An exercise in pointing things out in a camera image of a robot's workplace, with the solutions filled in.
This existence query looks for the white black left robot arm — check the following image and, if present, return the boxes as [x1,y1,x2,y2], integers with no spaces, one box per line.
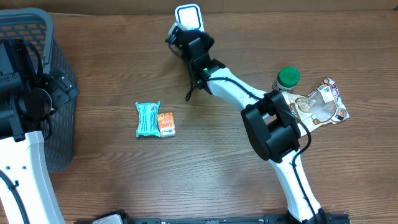
[1,39,79,223]

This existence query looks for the grey plastic mesh basket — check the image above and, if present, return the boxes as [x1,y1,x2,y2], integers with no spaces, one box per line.
[1,7,76,172]

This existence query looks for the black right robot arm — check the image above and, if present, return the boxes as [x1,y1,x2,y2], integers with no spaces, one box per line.
[166,24,328,223]

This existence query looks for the green lid white jar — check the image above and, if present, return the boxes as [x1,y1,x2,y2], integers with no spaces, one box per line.
[272,67,300,92]

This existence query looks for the white barcode scanner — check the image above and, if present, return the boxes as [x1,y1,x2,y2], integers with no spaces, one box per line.
[175,3,205,32]

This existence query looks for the orange tissue pack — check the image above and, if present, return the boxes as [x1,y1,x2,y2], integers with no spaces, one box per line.
[157,113,176,138]

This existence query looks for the beige clear snack pouch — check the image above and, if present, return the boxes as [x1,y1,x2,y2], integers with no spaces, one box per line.
[282,78,349,132]

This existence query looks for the teal white packet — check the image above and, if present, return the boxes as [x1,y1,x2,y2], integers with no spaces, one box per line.
[136,101,160,138]

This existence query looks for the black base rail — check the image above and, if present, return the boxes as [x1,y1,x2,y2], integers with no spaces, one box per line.
[75,209,351,224]

